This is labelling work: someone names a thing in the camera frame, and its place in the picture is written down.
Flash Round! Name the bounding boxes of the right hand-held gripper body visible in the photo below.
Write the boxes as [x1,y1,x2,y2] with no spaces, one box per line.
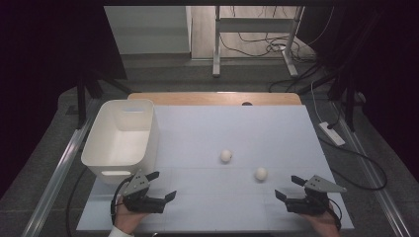
[284,174,348,217]

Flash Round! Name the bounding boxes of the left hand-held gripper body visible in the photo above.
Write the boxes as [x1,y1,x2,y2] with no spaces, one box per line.
[122,169,166,214]

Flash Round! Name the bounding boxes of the white plastic bin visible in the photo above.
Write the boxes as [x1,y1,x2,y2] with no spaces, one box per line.
[80,99,161,186]

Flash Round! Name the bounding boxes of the white ball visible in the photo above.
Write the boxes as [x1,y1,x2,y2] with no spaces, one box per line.
[219,149,234,164]
[254,167,269,182]

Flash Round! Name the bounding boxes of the person's left hand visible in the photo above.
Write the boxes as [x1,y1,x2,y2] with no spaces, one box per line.
[113,196,150,235]

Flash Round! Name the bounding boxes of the person's right hand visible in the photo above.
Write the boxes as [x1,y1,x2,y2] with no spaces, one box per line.
[297,202,342,237]

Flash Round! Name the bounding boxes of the white power strip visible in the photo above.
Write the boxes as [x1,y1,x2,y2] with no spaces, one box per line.
[317,121,347,147]

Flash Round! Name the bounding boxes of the pale blue table mat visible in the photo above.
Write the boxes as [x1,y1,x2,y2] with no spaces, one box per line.
[76,104,356,233]

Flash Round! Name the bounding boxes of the wooden table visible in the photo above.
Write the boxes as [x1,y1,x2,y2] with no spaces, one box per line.
[127,92,303,107]

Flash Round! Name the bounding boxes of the black tripod stand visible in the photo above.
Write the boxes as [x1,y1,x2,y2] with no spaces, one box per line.
[74,67,133,130]
[305,63,368,133]

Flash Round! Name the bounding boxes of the white cabinet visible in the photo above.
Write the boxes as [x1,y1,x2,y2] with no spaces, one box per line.
[104,5,193,55]

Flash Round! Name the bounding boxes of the white metal stand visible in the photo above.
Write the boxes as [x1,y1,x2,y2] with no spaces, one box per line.
[211,5,306,79]

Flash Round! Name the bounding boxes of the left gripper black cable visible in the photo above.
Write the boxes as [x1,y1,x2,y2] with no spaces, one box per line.
[110,175,135,226]

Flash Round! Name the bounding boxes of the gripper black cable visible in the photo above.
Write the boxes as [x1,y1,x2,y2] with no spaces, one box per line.
[110,175,135,226]
[327,197,344,231]

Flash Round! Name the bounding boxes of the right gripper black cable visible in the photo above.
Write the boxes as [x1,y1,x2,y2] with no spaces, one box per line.
[327,197,344,231]

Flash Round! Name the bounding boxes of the aluminium rail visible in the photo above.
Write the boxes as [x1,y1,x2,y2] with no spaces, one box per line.
[21,98,104,237]
[330,102,413,237]

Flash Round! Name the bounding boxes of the black floor cable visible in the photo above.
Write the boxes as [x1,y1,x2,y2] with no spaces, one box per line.
[65,167,91,237]

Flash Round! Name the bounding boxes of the black power cable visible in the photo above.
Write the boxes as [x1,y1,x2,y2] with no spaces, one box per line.
[317,108,388,192]

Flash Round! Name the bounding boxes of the thin white cable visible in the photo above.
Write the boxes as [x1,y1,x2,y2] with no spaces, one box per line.
[310,81,326,125]

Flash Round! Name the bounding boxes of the tangle of floor cables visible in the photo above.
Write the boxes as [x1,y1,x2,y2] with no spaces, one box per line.
[219,6,318,64]

